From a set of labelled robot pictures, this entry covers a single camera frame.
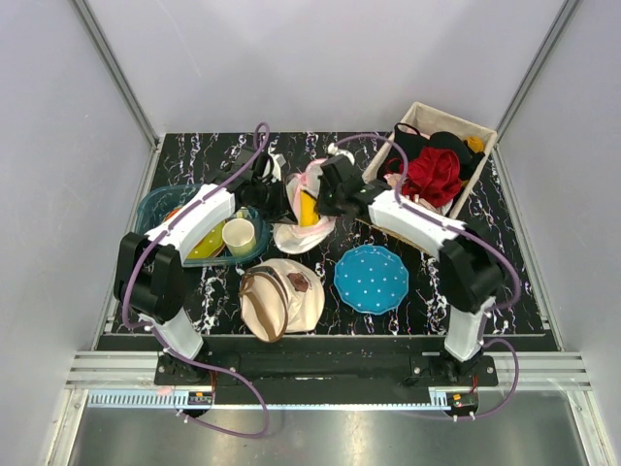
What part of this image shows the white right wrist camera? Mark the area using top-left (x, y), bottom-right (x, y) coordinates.
top-left (327, 143), bottom-right (355, 165)

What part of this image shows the black bra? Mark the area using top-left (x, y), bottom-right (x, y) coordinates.
top-left (394, 123), bottom-right (485, 169)

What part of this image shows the pink beige bra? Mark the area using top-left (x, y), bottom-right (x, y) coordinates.
top-left (383, 174), bottom-right (453, 216)

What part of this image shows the teal plastic bin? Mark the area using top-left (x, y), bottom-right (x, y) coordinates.
top-left (134, 184), bottom-right (270, 268)

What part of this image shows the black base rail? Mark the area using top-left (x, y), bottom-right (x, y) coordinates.
top-left (81, 336), bottom-right (499, 405)

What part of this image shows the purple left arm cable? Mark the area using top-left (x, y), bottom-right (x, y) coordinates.
top-left (120, 120), bottom-right (272, 438)

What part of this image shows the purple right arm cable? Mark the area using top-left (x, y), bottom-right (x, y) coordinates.
top-left (334, 134), bottom-right (523, 421)

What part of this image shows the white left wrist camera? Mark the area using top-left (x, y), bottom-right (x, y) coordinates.
top-left (270, 153), bottom-right (285, 181)

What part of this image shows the yellow bra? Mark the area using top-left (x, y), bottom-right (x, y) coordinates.
top-left (296, 190), bottom-right (320, 227)

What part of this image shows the cream capybara pouch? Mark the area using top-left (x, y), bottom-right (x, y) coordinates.
top-left (238, 258), bottom-right (325, 343)

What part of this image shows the wicker basket with liner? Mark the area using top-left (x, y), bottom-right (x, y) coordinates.
top-left (356, 101), bottom-right (499, 253)

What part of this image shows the yellow dotted plate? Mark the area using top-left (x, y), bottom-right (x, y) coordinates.
top-left (187, 220), bottom-right (226, 260)

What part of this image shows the white mesh laundry bag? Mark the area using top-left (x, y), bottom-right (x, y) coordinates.
top-left (274, 155), bottom-right (347, 254)

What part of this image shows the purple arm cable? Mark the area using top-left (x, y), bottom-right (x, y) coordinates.
top-left (334, 134), bottom-right (523, 421)
top-left (120, 120), bottom-right (272, 438)

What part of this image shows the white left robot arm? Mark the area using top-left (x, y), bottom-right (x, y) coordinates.
top-left (114, 148), bottom-right (288, 384)

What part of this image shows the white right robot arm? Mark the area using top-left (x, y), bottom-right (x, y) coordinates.
top-left (310, 155), bottom-right (505, 385)

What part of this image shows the cream paper cup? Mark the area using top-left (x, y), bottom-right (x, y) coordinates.
top-left (222, 218), bottom-right (256, 257)

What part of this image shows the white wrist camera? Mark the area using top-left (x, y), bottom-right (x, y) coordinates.
top-left (327, 143), bottom-right (355, 165)
top-left (270, 153), bottom-right (285, 181)

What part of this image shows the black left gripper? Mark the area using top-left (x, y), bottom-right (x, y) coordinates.
top-left (251, 177), bottom-right (298, 225)

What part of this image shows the yellow black garment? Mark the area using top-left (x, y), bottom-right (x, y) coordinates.
top-left (460, 136), bottom-right (485, 187)

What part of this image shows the red bra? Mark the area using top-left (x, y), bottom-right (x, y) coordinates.
top-left (401, 147), bottom-right (462, 209)

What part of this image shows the blue dotted plate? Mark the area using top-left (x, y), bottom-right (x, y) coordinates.
top-left (334, 245), bottom-right (409, 316)

